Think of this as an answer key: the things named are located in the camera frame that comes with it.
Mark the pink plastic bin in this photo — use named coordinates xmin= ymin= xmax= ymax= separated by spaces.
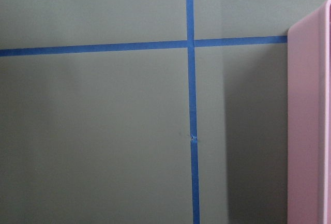
xmin=287 ymin=0 xmax=330 ymax=223

